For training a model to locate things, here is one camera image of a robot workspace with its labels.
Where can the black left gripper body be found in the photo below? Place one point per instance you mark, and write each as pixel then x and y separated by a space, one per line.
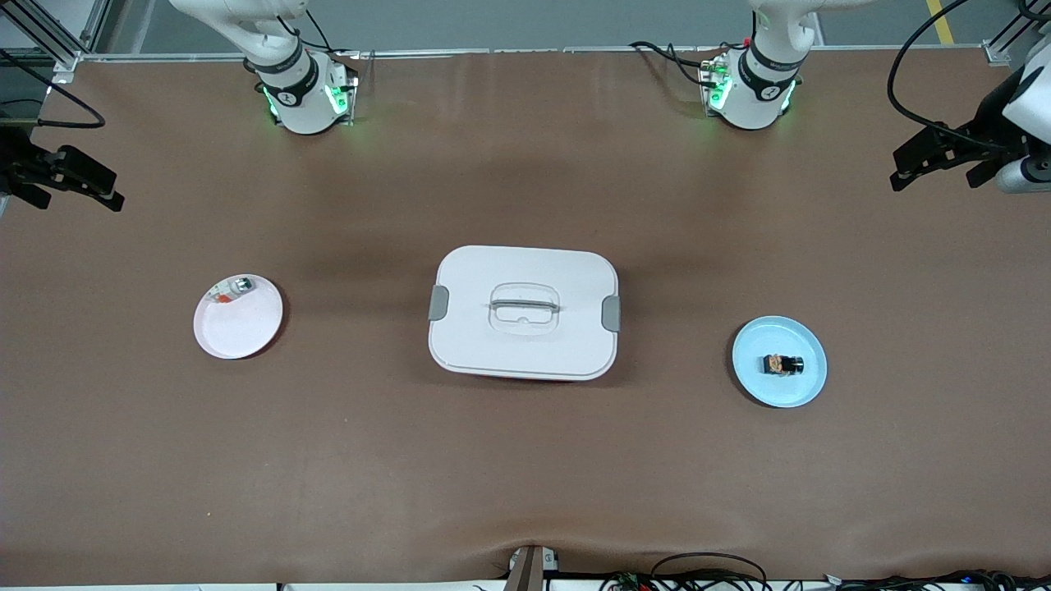
pixel 982 133

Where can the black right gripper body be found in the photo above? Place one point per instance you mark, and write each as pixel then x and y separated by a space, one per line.
pixel 18 162

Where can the black orange push-button switch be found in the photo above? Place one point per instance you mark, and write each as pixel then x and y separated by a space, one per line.
pixel 782 364

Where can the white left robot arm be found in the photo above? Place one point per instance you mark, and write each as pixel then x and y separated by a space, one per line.
pixel 755 90

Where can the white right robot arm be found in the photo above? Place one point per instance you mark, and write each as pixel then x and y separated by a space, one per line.
pixel 304 98

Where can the pale pink round plate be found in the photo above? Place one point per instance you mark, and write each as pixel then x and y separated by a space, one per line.
pixel 240 324

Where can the light blue round plate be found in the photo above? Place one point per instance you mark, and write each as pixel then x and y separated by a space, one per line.
pixel 780 386

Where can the white lidded storage box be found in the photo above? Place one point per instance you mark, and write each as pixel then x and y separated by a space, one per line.
pixel 525 345

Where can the aluminium frame profile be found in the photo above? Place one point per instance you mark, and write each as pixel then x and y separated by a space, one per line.
pixel 1003 45
pixel 57 41

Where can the white switch with green button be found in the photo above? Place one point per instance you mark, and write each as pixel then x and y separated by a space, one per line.
pixel 234 289

